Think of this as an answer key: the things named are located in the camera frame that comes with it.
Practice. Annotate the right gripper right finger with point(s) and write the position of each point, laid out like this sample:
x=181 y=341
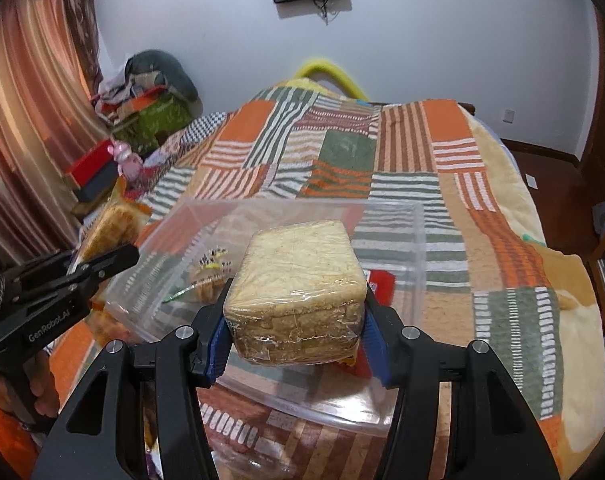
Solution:
x=493 y=432

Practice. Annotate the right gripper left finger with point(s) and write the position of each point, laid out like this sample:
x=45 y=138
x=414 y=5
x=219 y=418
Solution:
x=100 y=432

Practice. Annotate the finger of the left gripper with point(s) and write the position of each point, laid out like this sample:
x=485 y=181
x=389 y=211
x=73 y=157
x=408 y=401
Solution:
x=105 y=266

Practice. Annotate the breadstick packet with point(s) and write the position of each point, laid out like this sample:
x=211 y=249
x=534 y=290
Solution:
x=120 y=222

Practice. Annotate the square cracker packet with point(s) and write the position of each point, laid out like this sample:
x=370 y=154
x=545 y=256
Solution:
x=298 y=296

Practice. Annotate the clear plastic storage bin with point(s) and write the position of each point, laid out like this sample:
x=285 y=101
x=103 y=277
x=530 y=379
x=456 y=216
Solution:
x=388 y=236

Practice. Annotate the mushroom snack packet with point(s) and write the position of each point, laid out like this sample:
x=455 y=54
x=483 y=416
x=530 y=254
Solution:
x=204 y=280

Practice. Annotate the dark blue box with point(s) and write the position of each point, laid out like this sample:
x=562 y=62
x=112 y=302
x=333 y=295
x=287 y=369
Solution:
x=102 y=181

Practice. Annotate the red shoe box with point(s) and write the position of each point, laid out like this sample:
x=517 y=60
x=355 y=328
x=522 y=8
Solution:
x=87 y=166

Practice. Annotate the pink rabbit toy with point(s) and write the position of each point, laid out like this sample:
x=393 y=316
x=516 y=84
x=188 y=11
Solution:
x=129 y=163

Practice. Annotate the patchwork bedspread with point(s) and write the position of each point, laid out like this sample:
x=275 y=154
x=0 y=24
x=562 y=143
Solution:
x=439 y=206

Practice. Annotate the striped orange curtain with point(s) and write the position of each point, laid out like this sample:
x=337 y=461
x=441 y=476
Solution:
x=46 y=124

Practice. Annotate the red snack packet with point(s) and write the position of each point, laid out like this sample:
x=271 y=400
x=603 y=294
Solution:
x=382 y=284

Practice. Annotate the yellow curved bed rail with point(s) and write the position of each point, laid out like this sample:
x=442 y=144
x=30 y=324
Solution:
x=320 y=66

